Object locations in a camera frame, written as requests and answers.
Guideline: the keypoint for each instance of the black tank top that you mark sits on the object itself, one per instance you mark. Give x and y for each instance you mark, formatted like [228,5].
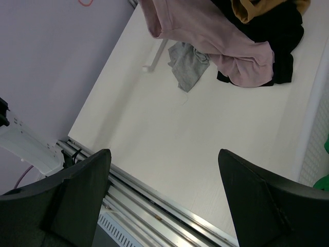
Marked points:
[282,37]

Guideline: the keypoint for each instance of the white slotted cable duct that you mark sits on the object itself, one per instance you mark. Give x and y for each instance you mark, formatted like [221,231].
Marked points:
[116,231]

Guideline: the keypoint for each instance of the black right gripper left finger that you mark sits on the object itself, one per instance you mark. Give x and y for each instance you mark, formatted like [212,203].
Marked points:
[59,210]

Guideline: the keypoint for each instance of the green tank top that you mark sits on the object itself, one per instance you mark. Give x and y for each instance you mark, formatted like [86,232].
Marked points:
[322,183]

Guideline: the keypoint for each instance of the brown tank top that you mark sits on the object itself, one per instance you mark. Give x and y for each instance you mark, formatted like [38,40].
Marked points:
[286,11]

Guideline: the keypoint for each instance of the white garment rack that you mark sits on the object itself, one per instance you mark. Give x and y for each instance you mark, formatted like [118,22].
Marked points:
[154,55]

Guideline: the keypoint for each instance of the pink hanger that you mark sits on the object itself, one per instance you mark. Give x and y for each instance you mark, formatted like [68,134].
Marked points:
[85,3]

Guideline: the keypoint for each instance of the pink tank top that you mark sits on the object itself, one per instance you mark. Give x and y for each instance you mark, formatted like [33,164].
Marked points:
[201,24]

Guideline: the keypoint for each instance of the aluminium front rail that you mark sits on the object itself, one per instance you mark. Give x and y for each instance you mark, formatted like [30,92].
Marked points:
[162,198]

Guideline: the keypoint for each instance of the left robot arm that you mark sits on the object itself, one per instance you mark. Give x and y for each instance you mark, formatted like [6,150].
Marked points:
[20,140]

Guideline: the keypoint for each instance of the grey tank top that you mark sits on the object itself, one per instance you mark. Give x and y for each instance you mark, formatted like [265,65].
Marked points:
[187,64]

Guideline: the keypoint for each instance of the white plastic basket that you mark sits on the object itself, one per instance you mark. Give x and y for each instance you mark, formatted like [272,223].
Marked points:
[310,151]

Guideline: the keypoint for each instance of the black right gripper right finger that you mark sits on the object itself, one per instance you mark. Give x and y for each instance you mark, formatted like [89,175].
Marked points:
[270,210]

